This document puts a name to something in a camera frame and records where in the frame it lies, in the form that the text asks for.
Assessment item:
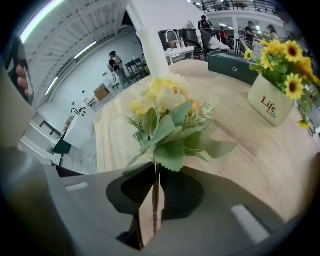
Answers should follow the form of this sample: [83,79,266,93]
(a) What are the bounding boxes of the yellow artificial flowers bunch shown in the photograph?
[124,77,238,236]

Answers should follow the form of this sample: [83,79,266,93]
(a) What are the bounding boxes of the light wooden table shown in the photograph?
[93,59,320,251]

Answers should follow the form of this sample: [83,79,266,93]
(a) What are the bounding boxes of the dark green box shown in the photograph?
[207,50,260,86]

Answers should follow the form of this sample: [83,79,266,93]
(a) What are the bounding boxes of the potted sunflowers in cream pot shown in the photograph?
[243,39,320,130]

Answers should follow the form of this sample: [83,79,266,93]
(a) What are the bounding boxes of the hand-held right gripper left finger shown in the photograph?
[47,161,157,256]

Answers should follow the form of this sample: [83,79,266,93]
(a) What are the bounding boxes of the ceiling tube light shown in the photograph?
[73,40,98,60]
[44,75,60,96]
[19,0,66,44]

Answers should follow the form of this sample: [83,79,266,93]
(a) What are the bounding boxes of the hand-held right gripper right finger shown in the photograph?
[149,164,301,256]

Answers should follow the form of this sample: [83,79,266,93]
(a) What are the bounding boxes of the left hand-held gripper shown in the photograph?
[0,36,36,151]

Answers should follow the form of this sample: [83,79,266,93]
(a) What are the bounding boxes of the small black table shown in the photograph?
[124,59,151,84]

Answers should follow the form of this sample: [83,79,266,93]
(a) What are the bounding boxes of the black dining chair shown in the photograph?
[199,28,219,55]

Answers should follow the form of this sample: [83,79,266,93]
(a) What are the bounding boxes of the person's left hand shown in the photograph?
[15,64,31,98]

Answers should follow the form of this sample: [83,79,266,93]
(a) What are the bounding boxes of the white sink stand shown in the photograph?
[163,29,195,65]

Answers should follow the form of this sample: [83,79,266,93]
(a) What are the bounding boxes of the white bag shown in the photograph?
[208,36,230,51]

